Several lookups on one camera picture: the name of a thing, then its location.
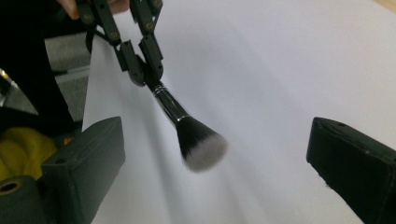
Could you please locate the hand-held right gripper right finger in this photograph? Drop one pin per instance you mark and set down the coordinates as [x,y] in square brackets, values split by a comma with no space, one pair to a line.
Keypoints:
[358,165]

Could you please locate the wooden table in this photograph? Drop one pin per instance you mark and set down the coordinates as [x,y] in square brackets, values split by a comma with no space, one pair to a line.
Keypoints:
[387,4]

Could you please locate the yellow cloth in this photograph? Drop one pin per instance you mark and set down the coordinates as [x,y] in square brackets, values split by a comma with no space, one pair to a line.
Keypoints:
[21,152]

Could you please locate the black makeup brush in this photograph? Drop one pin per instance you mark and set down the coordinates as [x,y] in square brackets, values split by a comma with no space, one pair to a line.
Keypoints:
[186,124]

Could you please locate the white table sheet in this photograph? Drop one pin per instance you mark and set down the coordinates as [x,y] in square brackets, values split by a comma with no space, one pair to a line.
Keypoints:
[264,77]

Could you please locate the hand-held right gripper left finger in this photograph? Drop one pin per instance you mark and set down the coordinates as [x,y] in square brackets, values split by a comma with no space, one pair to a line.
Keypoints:
[84,168]

